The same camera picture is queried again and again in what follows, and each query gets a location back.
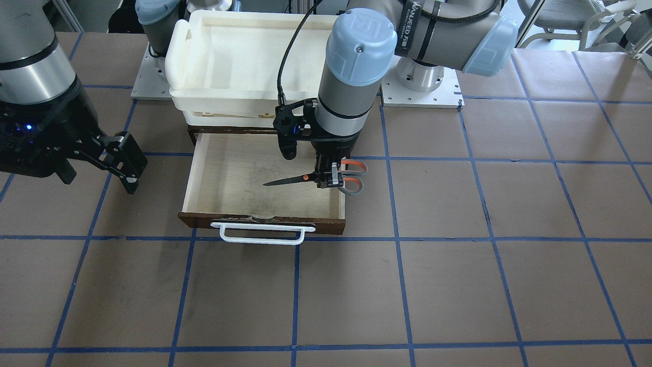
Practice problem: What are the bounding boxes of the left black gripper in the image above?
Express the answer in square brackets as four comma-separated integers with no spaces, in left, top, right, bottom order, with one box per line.
[311,137,358,189]

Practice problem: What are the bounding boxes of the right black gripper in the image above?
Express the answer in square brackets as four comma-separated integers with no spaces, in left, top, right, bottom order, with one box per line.
[1,82,148,194]

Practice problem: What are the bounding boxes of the orange grey handled scissors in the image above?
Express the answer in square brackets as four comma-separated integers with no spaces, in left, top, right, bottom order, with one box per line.
[263,160,367,195]

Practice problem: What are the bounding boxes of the wooden drawer with white handle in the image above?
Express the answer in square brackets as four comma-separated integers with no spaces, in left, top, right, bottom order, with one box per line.
[178,134,345,235]

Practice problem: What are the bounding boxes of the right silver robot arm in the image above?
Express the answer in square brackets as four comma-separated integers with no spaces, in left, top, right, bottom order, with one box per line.
[1,1,148,194]

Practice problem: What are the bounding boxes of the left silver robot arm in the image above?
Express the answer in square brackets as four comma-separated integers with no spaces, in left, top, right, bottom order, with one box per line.
[309,1,519,188]

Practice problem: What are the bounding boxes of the dark brown wooden cabinet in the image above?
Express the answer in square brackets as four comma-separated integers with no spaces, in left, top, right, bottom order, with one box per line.
[187,125,277,145]

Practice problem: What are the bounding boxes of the white plastic tray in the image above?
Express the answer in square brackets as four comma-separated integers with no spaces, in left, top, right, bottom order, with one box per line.
[165,10,341,128]

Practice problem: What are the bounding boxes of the grey office chair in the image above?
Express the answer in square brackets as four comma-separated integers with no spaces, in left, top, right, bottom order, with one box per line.
[517,1,638,49]

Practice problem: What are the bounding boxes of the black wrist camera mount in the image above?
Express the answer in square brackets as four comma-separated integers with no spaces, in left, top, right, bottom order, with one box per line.
[273,98,318,160]

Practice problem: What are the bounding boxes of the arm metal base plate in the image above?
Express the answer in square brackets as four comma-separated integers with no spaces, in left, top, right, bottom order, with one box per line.
[131,44,172,101]
[381,57,464,109]

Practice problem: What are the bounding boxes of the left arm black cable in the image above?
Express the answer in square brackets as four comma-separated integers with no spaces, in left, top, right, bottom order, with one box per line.
[277,0,324,108]

